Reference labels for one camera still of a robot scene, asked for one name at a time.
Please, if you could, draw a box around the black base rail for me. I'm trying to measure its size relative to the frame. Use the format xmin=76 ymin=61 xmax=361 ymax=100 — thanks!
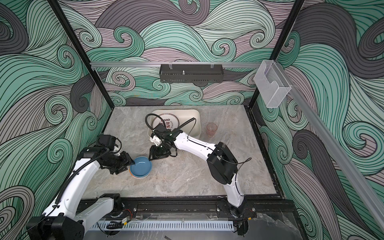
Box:
xmin=120 ymin=196 xmax=295 ymax=219

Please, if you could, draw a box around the black wall tray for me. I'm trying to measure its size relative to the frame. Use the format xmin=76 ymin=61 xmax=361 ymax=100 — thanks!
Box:
xmin=159 ymin=64 xmax=224 ymax=85

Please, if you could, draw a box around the blue bowl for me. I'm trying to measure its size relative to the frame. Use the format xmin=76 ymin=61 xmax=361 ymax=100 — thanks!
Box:
xmin=129 ymin=156 xmax=153 ymax=179

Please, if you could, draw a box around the white slotted cable duct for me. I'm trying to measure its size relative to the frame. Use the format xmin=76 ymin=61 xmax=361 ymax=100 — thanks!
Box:
xmin=88 ymin=220 xmax=235 ymax=232

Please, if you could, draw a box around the pink plastic cup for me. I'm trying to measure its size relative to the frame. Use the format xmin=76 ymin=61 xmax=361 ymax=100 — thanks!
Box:
xmin=206 ymin=123 xmax=218 ymax=137

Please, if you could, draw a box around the white plastic bin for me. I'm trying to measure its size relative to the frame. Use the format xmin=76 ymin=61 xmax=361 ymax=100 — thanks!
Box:
xmin=147 ymin=109 xmax=202 ymax=140

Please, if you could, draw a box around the clear acrylic wall holder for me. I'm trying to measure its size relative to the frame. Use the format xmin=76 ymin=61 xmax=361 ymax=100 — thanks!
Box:
xmin=254 ymin=60 xmax=292 ymax=109

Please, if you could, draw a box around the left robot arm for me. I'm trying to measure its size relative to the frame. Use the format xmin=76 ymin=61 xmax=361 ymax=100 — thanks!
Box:
xmin=27 ymin=135 xmax=134 ymax=240

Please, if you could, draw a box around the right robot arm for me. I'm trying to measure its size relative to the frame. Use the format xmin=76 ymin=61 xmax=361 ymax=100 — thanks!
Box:
xmin=149 ymin=124 xmax=244 ymax=209

